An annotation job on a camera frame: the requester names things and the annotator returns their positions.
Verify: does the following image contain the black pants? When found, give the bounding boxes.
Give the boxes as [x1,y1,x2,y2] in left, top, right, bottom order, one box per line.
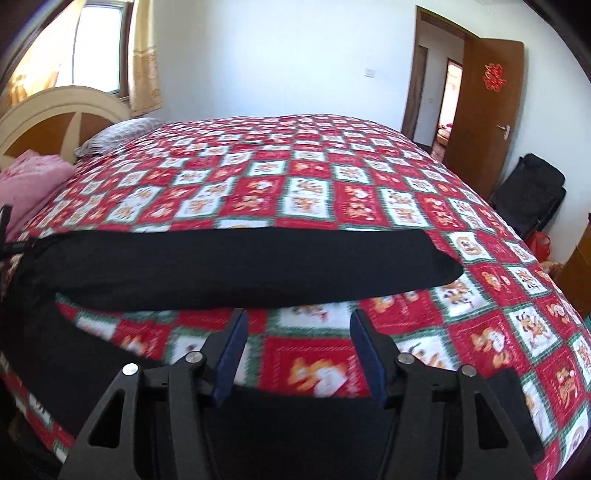
[1,228,543,479]

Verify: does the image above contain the red patchwork bedspread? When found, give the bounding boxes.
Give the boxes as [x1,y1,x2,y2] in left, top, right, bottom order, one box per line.
[16,115,590,479]

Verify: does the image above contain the red plastic bag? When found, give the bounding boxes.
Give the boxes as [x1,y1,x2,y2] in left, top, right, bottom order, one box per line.
[527,231,552,263]

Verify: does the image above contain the wooden bedside cabinet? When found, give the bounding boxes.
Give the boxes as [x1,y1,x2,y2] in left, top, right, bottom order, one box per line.
[556,224,591,318]

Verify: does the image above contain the brown wooden door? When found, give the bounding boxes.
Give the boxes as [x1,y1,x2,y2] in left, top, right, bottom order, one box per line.
[444,38,525,200]

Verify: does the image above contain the striped pillow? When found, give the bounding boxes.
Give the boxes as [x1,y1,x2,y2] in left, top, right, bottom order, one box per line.
[74,117,164,159]

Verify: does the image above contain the pink folded blanket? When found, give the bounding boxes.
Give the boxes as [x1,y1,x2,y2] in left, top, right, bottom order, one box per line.
[0,150,76,240]

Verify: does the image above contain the yellow curtain right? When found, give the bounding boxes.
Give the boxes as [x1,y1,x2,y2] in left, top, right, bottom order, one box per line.
[128,0,161,117]

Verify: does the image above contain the red door decoration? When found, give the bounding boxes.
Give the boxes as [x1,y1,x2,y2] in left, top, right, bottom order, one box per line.
[483,63,507,93]

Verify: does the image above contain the cream wooden headboard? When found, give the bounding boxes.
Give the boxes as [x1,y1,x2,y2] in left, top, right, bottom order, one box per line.
[1,86,131,169]

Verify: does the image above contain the window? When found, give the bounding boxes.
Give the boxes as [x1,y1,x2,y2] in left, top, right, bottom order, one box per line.
[1,1,133,106]

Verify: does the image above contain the black bag by wall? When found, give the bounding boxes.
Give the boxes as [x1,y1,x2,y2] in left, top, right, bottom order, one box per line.
[489,153,567,241]

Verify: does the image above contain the silver door handle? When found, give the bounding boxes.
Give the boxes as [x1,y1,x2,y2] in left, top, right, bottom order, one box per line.
[497,124,511,140]

